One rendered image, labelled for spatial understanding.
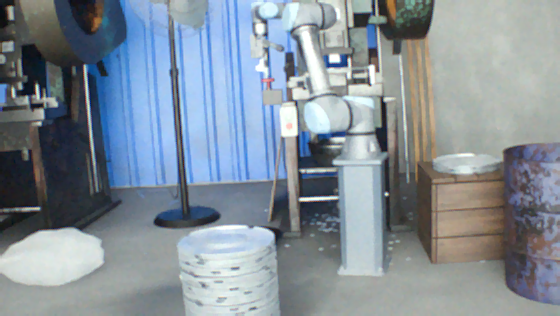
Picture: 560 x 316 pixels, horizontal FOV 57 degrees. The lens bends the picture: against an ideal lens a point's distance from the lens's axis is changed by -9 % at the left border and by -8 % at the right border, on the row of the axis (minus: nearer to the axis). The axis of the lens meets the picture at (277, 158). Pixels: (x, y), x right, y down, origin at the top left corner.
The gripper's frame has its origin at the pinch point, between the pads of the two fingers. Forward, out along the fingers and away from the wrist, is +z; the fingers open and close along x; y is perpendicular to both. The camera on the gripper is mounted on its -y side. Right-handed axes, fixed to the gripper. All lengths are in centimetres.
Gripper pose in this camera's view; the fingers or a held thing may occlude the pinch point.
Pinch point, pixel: (267, 75)
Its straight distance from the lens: 266.7
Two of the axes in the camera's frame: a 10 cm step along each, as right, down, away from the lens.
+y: -10.0, 0.6, 0.6
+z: 0.7, 9.9, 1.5
